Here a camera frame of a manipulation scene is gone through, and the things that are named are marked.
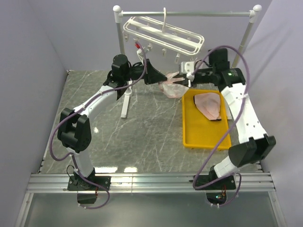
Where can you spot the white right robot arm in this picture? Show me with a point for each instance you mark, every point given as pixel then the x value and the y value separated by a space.
pixel 229 71

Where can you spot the yellow plastic tray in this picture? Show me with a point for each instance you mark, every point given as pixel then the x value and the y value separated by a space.
pixel 198 130

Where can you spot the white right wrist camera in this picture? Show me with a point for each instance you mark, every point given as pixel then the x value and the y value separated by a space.
pixel 186 69

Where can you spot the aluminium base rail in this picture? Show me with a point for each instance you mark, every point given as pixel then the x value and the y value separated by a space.
pixel 148 183

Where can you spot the pink underwear in tray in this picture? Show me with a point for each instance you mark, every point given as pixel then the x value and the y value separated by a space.
pixel 209 104

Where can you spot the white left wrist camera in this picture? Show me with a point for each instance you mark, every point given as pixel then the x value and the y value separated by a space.
pixel 140 49

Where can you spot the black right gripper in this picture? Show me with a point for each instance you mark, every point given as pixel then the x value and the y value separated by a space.
pixel 184 82

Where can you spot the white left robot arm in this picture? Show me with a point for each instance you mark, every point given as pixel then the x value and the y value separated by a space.
pixel 74 131

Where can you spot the white plastic clip hanger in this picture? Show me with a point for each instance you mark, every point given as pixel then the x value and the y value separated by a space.
pixel 165 35

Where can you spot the white pink underwear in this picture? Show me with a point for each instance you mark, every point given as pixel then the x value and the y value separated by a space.
pixel 170 88

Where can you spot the white metal clothes rack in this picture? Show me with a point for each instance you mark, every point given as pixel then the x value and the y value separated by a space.
pixel 122 16

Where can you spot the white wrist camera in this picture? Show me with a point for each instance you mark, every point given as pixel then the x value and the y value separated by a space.
pixel 140 49
pixel 186 69

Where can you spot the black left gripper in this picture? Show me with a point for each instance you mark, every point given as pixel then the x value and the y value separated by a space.
pixel 151 75

